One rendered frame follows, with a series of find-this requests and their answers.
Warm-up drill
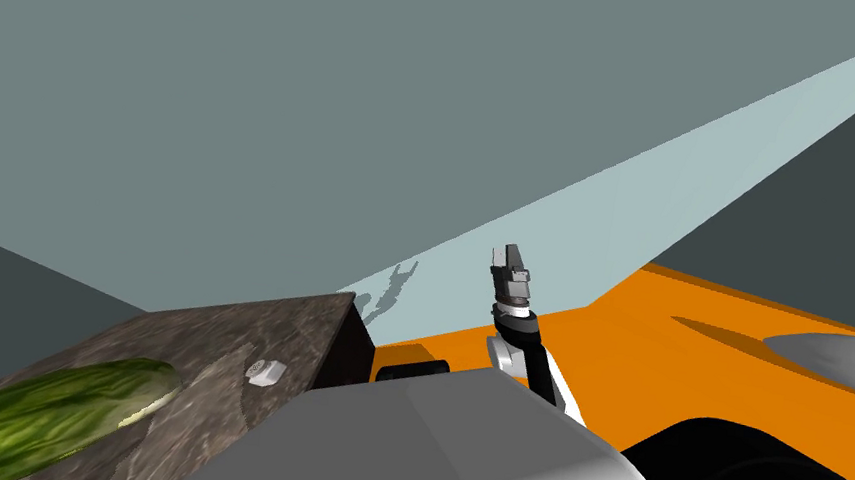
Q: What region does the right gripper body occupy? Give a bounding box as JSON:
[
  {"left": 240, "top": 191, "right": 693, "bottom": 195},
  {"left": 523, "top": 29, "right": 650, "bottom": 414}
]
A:
[{"left": 493, "top": 263, "right": 536, "bottom": 310}]

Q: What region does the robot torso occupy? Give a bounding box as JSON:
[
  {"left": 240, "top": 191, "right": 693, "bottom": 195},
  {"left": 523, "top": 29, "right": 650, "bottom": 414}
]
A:
[{"left": 162, "top": 327, "right": 729, "bottom": 480}]

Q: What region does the small grey block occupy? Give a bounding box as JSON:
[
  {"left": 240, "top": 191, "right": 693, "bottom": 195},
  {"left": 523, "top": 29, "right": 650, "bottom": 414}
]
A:
[{"left": 245, "top": 357, "right": 290, "bottom": 391}]

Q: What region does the brown stone counter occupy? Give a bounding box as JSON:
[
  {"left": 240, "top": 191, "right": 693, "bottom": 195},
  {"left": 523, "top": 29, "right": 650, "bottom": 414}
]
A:
[{"left": 0, "top": 251, "right": 384, "bottom": 480}]

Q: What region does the green cucumber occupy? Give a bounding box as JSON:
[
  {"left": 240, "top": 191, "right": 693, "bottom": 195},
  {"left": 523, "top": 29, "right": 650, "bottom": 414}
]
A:
[{"left": 0, "top": 340, "right": 186, "bottom": 480}]

